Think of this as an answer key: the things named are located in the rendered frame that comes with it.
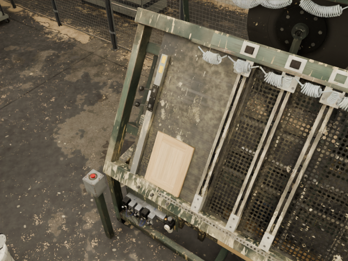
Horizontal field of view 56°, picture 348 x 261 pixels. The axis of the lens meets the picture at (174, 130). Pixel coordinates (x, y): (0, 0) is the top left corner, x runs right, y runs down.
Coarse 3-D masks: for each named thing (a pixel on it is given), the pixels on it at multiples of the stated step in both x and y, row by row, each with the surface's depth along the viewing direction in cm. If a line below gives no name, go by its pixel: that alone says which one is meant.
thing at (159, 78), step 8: (168, 56) 226; (160, 64) 229; (160, 80) 231; (160, 88) 234; (152, 112) 239; (144, 120) 242; (152, 120) 244; (144, 128) 243; (144, 136) 245; (144, 144) 248; (136, 152) 250; (136, 160) 252; (136, 168) 253
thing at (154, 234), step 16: (288, 128) 307; (320, 144) 292; (128, 160) 282; (112, 192) 290; (320, 192) 336; (208, 208) 255; (256, 208) 286; (272, 208) 277; (144, 224) 304; (160, 240) 294; (192, 256) 282
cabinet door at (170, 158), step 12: (156, 144) 243; (168, 144) 238; (180, 144) 233; (156, 156) 245; (168, 156) 240; (180, 156) 235; (156, 168) 246; (168, 168) 241; (180, 168) 236; (156, 180) 248; (168, 180) 243; (180, 180) 238; (168, 192) 244
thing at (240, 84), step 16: (256, 48) 189; (240, 64) 182; (240, 80) 201; (240, 96) 204; (224, 112) 208; (224, 128) 213; (224, 144) 217; (208, 160) 218; (208, 176) 220; (192, 208) 230
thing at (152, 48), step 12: (156, 48) 237; (156, 60) 241; (144, 96) 250; (276, 96) 202; (300, 96) 195; (300, 108) 196; (312, 108) 192; (336, 108) 187; (132, 132) 259; (264, 192) 214; (312, 192) 201
